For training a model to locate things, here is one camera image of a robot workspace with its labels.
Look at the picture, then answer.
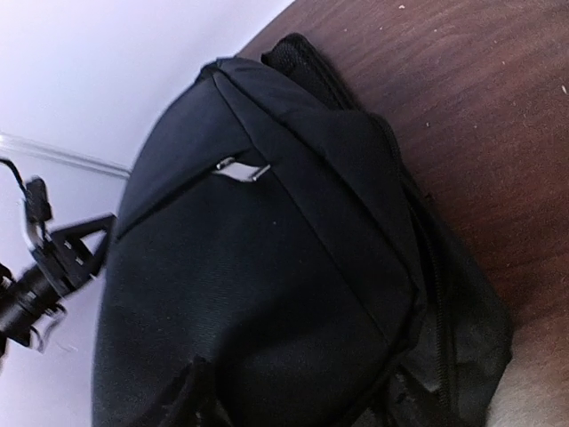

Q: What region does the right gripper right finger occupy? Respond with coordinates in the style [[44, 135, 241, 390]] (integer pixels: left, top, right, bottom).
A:
[[386, 369, 440, 427]]

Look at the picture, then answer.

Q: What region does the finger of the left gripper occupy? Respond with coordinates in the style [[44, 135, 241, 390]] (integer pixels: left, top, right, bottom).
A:
[[51, 214, 116, 278]]

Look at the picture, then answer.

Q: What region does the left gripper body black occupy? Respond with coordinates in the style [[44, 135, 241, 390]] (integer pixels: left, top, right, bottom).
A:
[[31, 238, 98, 296]]

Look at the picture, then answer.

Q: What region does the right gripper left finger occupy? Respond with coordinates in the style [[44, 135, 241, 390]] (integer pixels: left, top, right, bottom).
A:
[[132, 358, 231, 427]]

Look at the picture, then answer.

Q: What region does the black backpack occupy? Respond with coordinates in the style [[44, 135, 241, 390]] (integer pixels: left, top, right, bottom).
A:
[[92, 34, 513, 426]]

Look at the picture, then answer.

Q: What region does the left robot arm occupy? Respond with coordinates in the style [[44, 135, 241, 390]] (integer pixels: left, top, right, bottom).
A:
[[1, 214, 116, 354]]

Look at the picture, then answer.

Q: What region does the left aluminium frame post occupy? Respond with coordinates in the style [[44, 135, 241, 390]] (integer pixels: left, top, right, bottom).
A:
[[1, 133, 130, 180]]

